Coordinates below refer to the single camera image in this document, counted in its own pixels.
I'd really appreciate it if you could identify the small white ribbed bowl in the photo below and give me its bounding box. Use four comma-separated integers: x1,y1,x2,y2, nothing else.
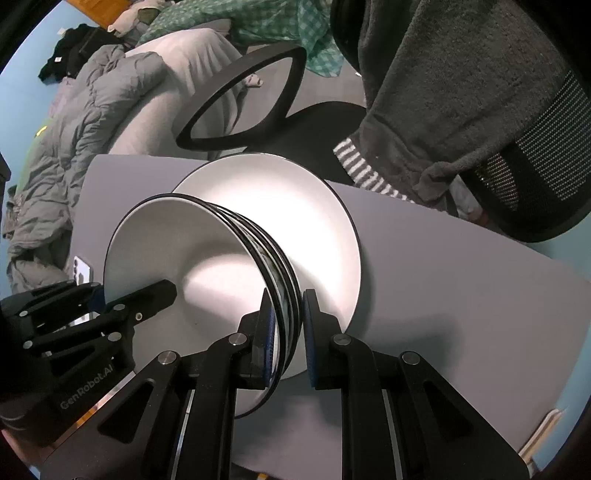
104,194,282,418

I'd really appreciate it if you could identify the pile of beige clothes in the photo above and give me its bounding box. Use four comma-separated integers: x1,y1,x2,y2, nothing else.
107,0,167,36

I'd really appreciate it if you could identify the wooden louvred wardrobe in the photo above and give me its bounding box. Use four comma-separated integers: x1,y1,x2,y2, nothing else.
67,0,139,25

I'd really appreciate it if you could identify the green blanket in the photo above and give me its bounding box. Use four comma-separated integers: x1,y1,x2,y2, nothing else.
25,121,51,160

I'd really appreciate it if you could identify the person's left hand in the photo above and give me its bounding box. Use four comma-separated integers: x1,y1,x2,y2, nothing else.
0,427,44,472

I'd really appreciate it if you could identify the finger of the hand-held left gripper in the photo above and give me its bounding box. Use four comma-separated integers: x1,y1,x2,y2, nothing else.
21,279,177,354
0,281,106,334

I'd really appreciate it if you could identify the wooden board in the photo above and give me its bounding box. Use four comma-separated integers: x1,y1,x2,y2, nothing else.
516,407,570,463

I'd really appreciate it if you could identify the green checked cloth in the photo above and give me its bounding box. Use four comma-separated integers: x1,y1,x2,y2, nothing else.
139,0,345,78

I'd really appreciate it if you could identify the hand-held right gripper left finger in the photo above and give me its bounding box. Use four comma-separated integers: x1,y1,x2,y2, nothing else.
39,288,280,480

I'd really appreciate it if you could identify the white plate with black rim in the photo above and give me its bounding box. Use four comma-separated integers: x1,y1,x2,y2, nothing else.
171,154,364,381

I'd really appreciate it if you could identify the grey duvet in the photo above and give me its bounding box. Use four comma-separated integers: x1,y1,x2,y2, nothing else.
4,44,169,296

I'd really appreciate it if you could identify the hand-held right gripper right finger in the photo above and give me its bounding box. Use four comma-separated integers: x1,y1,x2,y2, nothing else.
302,288,529,480

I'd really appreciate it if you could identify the light grey bed sheet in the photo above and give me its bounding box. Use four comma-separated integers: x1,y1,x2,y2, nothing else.
108,28,252,158

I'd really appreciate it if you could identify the black mesh office chair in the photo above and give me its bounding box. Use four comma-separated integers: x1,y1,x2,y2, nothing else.
175,45,591,244

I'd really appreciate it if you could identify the white smartphone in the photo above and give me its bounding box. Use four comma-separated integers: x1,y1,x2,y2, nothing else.
73,255,94,283

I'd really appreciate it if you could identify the pile of black clothes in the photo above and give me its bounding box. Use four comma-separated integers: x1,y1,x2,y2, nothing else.
38,23,125,83

